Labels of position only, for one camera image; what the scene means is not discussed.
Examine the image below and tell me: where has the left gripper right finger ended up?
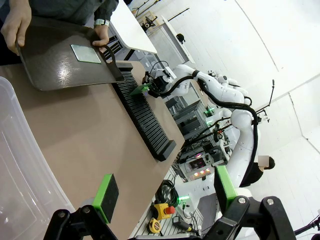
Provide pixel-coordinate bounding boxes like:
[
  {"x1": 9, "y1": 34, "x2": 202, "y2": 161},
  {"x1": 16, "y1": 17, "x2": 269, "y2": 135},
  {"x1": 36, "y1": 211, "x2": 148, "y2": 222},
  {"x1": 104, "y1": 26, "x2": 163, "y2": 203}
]
[{"x1": 203, "y1": 164, "x2": 297, "y2": 240}]

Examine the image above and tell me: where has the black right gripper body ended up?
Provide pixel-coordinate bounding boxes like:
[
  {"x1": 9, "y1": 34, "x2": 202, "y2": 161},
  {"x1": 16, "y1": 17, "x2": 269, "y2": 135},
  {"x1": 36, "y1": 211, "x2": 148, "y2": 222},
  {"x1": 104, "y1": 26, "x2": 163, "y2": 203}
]
[{"x1": 149, "y1": 75, "x2": 171, "y2": 99}]

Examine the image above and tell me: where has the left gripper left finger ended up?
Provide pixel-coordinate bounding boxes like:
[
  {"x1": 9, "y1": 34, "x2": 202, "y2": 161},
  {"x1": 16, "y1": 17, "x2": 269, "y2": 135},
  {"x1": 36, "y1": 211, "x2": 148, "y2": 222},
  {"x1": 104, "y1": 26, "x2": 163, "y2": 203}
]
[{"x1": 43, "y1": 173, "x2": 120, "y2": 240}]

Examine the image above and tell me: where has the green printed circuit board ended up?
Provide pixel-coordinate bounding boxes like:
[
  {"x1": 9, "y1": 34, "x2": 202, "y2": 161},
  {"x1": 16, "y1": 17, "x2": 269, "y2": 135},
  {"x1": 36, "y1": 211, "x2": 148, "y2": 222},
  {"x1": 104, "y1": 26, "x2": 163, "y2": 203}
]
[
  {"x1": 70, "y1": 44, "x2": 102, "y2": 65},
  {"x1": 129, "y1": 83, "x2": 153, "y2": 97}
]

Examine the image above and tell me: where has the black plastic tray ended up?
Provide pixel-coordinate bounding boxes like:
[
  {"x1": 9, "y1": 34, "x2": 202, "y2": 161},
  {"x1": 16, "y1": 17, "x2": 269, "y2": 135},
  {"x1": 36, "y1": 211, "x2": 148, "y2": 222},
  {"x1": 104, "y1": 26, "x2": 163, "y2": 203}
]
[{"x1": 15, "y1": 15, "x2": 125, "y2": 92}]

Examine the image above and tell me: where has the person's left forearm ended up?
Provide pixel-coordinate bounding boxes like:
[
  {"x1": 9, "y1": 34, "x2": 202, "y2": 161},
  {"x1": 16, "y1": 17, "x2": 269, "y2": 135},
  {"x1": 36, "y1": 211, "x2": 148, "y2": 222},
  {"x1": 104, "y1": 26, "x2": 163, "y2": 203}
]
[{"x1": 93, "y1": 0, "x2": 120, "y2": 23}]

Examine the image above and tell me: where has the person's left hand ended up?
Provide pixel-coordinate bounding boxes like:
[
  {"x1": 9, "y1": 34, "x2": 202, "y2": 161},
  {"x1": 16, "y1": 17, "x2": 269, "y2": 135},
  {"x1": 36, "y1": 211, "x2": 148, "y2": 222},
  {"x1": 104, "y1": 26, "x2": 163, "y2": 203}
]
[{"x1": 92, "y1": 24, "x2": 110, "y2": 54}]

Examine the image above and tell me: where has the person's right hand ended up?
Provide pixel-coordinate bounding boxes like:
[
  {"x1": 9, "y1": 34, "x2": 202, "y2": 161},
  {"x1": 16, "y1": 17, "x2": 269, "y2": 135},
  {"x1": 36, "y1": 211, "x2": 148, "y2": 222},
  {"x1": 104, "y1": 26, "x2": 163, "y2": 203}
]
[{"x1": 0, "y1": 0, "x2": 33, "y2": 56}]

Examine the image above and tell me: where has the black slotted PCB rack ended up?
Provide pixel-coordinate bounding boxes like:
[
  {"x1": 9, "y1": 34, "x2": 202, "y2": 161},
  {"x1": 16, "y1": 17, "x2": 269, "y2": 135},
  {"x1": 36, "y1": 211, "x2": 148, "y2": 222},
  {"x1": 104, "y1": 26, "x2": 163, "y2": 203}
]
[{"x1": 111, "y1": 62, "x2": 177, "y2": 163}]

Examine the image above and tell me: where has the seated person in black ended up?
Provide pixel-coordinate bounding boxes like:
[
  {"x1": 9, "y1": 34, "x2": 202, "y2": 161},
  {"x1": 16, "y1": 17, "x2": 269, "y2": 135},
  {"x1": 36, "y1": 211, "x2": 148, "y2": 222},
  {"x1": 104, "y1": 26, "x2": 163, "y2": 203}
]
[{"x1": 239, "y1": 154, "x2": 276, "y2": 188}]

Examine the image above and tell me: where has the open computer with lights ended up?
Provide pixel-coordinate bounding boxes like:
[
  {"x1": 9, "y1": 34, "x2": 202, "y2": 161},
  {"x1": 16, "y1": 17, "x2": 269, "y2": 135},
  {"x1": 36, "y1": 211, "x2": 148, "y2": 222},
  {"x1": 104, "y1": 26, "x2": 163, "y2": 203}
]
[{"x1": 184, "y1": 139, "x2": 231, "y2": 181}]

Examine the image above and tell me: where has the grey equipment cabinet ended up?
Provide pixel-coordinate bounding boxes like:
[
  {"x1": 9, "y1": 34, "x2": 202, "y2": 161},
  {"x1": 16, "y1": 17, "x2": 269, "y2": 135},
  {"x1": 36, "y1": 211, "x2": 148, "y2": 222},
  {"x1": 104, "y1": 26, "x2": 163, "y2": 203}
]
[{"x1": 172, "y1": 99, "x2": 213, "y2": 136}]

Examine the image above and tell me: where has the black electric screwdriver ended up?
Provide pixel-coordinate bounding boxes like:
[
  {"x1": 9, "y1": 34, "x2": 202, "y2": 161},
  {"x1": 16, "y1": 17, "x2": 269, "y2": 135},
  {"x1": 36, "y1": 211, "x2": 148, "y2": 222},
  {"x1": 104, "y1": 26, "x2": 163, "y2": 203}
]
[{"x1": 172, "y1": 216, "x2": 200, "y2": 235}]

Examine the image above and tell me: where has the white folding table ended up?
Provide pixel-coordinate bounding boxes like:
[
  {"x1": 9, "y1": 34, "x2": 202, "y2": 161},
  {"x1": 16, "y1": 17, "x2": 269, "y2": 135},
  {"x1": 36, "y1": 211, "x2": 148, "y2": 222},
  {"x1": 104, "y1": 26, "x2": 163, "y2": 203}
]
[{"x1": 107, "y1": 0, "x2": 158, "y2": 61}]

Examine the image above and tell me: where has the yellow tape measure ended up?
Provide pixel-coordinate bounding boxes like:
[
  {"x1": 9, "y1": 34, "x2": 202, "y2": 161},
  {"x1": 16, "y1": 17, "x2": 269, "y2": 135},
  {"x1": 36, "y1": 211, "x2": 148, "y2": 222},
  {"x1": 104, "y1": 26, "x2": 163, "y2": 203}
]
[{"x1": 149, "y1": 217, "x2": 162, "y2": 234}]

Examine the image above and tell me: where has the yellow emergency stop button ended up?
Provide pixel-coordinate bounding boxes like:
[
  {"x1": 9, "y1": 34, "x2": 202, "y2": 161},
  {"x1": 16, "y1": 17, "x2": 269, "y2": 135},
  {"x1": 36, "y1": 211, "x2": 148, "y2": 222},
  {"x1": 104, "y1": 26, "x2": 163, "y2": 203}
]
[{"x1": 152, "y1": 202, "x2": 176, "y2": 221}]

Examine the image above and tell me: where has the clear plastic storage box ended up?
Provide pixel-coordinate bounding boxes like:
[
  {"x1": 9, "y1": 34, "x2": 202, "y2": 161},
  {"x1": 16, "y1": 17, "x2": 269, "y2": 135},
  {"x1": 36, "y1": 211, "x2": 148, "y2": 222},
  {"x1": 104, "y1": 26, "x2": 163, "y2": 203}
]
[{"x1": 0, "y1": 76, "x2": 76, "y2": 240}]

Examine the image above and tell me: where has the black light stand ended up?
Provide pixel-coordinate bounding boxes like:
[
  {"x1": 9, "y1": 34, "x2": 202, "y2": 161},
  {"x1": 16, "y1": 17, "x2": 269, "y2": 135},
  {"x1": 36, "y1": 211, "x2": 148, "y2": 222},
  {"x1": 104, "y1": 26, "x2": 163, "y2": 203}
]
[{"x1": 254, "y1": 79, "x2": 276, "y2": 123}]

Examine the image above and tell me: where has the person in grey jacket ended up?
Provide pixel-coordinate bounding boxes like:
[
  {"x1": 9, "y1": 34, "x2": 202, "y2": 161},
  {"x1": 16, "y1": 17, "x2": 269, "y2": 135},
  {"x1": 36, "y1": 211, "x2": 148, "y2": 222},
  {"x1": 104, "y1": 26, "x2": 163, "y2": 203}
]
[{"x1": 0, "y1": 0, "x2": 120, "y2": 66}]

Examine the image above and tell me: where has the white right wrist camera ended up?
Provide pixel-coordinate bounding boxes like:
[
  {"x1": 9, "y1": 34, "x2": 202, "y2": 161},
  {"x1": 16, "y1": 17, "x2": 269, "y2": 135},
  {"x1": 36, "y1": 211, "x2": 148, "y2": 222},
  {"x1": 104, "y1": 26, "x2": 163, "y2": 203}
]
[{"x1": 162, "y1": 66, "x2": 176, "y2": 79}]

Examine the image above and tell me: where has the black camera on tripod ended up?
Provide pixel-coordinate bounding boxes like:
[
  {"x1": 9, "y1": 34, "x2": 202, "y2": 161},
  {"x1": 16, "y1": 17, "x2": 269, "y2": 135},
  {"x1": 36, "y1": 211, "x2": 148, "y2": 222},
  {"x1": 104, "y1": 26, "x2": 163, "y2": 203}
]
[{"x1": 136, "y1": 7, "x2": 191, "y2": 30}]

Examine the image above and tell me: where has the coiled black cable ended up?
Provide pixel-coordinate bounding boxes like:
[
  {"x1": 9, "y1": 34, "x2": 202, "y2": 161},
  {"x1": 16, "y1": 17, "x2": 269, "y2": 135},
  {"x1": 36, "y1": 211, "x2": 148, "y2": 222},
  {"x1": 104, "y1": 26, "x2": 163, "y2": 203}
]
[{"x1": 155, "y1": 179, "x2": 180, "y2": 209}]

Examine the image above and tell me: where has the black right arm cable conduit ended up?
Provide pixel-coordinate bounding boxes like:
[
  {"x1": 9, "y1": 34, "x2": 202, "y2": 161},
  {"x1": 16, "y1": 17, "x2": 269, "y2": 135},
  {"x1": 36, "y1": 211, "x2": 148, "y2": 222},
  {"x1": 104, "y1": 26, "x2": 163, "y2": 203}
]
[{"x1": 172, "y1": 76, "x2": 260, "y2": 187}]

